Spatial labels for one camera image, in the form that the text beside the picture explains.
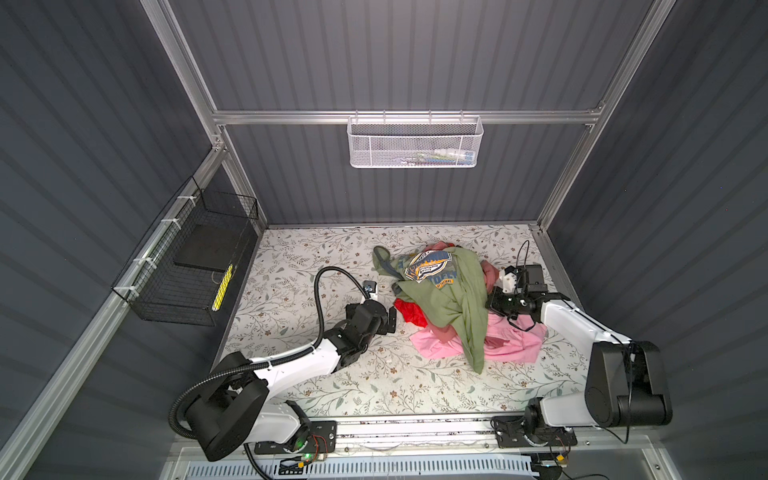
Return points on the light pink cloth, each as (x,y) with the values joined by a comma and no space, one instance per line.
(504,342)

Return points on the white ventilated grille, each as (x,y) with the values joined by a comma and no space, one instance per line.
(470,466)

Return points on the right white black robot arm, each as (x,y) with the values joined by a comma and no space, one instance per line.
(626,384)

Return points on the yellow marker pen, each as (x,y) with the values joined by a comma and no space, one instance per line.
(222,289)

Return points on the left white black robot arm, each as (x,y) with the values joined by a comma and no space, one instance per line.
(237,403)

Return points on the floral patterned table mat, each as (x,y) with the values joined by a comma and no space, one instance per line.
(299,272)

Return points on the green graphic t-shirt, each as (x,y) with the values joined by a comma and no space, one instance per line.
(448,285)

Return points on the pens in white basket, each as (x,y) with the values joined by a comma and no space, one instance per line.
(440,157)

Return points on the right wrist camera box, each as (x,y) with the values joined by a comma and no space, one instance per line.
(509,279)

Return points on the white wire mesh basket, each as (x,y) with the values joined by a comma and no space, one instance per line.
(376,143)

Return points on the black wire basket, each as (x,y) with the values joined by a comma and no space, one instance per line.
(188,270)

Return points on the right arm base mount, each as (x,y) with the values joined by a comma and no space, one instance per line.
(516,431)

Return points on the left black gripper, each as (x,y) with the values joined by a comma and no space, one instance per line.
(391,326)

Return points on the dusty rose ribbed cloth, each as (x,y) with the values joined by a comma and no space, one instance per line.
(490,272)

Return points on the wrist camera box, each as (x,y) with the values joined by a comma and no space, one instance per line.
(371,289)
(509,279)

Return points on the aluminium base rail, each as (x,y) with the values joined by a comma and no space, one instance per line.
(460,430)

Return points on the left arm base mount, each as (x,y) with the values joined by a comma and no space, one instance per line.
(317,438)

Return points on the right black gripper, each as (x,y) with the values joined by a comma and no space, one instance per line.
(492,302)

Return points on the black flat pad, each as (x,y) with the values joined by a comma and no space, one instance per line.
(211,248)

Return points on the bright red cloth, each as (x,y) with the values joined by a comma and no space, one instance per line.
(411,312)

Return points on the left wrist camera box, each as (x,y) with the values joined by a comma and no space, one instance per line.
(371,289)

